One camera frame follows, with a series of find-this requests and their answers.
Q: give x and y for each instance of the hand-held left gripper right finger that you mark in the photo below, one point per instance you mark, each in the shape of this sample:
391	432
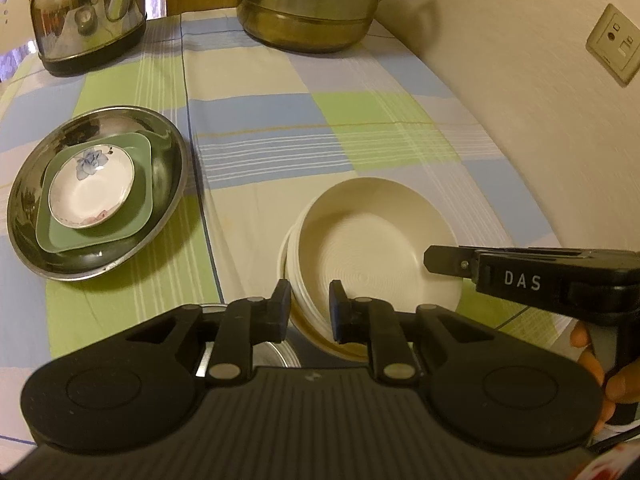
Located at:
337	310

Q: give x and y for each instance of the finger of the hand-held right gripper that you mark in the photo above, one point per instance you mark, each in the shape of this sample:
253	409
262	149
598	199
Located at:
450	260

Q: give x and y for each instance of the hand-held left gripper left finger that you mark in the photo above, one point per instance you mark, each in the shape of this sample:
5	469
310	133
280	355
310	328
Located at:
279	310

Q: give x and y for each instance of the white ceramic bowl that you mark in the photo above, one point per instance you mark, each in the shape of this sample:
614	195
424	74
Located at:
325	345

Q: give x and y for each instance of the stainless steel bowl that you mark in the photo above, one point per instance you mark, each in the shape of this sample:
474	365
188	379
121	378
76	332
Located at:
274	355

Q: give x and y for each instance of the cream plastic bowl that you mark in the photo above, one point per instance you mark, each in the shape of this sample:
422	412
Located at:
380	240

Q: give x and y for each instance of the green square plate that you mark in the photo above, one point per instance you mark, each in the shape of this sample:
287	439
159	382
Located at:
137	210

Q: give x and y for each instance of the large stainless steel basin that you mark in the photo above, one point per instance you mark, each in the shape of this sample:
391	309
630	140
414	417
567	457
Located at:
165	160

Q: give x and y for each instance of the small floral white dish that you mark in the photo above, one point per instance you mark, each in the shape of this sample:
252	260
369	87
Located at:
90	190

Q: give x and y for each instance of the person's right hand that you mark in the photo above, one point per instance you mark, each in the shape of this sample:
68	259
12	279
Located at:
625	385

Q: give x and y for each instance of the checked pastel tablecloth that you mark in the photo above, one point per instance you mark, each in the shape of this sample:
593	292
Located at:
300	125

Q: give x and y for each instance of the red white package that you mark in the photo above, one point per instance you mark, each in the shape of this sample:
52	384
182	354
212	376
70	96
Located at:
610	465

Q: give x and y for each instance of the stainless steel steamer pot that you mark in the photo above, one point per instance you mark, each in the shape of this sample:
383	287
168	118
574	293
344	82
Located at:
310	10

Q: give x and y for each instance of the stainless steel kettle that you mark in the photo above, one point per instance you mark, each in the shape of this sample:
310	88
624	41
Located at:
85	20

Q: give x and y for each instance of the white wooden chair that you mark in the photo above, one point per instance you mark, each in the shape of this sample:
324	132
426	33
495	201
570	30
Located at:
15	15

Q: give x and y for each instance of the wall power socket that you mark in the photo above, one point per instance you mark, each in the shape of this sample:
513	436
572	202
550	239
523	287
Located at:
617	42

